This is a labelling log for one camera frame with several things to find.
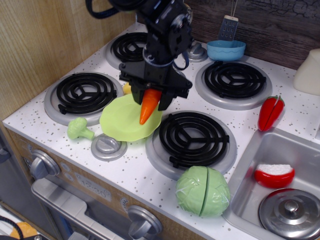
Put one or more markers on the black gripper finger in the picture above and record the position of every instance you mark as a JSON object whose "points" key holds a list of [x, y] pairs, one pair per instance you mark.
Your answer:
{"points": [[137, 89], [166, 99]]}

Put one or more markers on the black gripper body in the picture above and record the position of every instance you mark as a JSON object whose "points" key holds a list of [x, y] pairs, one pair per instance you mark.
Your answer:
{"points": [[158, 78]]}

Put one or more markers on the orange toy carrot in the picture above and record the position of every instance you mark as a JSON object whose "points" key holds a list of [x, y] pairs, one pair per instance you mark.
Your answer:
{"points": [[150, 101]]}

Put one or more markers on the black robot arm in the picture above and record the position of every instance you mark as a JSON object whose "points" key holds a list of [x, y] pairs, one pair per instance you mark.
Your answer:
{"points": [[168, 36]]}

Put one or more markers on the light green plastic plate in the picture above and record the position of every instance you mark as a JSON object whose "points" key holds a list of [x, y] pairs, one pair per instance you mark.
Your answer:
{"points": [[121, 120]]}

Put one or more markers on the yellow toy banana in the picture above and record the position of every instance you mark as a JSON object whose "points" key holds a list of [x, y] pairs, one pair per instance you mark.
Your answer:
{"points": [[127, 89]]}

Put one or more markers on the back silver stove knob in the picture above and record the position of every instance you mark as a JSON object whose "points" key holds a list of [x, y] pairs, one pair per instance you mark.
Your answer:
{"points": [[197, 53]]}

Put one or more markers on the silver stove knob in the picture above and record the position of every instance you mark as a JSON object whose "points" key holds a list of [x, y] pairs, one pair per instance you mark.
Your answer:
{"points": [[197, 53], [107, 149]]}

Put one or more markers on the front right black burner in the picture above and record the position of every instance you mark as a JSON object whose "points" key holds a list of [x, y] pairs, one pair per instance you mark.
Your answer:
{"points": [[191, 138]]}

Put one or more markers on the black burner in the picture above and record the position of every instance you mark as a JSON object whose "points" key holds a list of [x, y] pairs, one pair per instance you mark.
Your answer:
{"points": [[126, 48], [83, 94], [234, 85], [191, 138]]}

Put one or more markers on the back left black burner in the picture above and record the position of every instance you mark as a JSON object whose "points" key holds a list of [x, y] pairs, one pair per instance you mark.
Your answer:
{"points": [[126, 48]]}

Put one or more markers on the front left black burner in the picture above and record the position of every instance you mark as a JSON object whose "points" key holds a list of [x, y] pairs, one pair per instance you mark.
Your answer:
{"points": [[83, 94]]}

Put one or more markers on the back right black burner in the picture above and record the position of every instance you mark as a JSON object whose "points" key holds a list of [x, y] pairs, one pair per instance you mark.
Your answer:
{"points": [[234, 85]]}

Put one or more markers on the front silver stove knob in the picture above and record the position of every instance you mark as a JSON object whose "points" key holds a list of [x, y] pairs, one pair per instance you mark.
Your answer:
{"points": [[107, 149]]}

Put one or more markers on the blue plastic bowl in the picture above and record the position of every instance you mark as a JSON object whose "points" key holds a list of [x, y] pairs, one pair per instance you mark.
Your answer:
{"points": [[223, 50]]}

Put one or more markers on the green toy broccoli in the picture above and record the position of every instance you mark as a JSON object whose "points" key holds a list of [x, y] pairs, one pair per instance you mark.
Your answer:
{"points": [[77, 128]]}

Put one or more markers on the metal slotted spatula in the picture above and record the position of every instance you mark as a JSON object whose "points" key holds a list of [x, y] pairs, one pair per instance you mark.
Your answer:
{"points": [[229, 24]]}

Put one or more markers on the green toy cabbage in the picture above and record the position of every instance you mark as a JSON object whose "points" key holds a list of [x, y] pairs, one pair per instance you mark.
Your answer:
{"points": [[203, 191]]}

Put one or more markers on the red toy chili pepper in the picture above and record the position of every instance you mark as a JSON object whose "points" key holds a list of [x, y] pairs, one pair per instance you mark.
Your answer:
{"points": [[270, 111]]}

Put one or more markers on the oven clock display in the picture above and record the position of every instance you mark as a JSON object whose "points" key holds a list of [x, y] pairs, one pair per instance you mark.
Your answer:
{"points": [[93, 187]]}

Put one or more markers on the silver sink basin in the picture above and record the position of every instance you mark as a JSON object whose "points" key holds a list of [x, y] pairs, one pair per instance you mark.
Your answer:
{"points": [[272, 147]]}

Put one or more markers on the left silver oven knob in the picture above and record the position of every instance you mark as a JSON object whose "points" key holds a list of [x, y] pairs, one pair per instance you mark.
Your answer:
{"points": [[43, 165]]}

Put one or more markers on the silver oven knob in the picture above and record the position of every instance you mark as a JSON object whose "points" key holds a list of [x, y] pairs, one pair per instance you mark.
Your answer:
{"points": [[144, 225], [43, 165]]}

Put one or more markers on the right silver oven knob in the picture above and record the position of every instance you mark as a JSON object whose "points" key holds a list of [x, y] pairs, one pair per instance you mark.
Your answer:
{"points": [[144, 225]]}

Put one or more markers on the cream plastic jug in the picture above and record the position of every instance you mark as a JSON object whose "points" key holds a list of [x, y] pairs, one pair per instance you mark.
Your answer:
{"points": [[307, 77]]}

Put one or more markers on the silver pot lid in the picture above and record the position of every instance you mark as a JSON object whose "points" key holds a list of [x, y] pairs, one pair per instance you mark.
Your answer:
{"points": [[290, 213]]}

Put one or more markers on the yellow toy on floor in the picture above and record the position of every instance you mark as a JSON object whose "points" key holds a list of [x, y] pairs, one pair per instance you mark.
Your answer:
{"points": [[26, 229]]}

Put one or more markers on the silver oven door handle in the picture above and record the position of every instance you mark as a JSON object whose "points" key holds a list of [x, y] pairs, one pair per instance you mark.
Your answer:
{"points": [[71, 208]]}

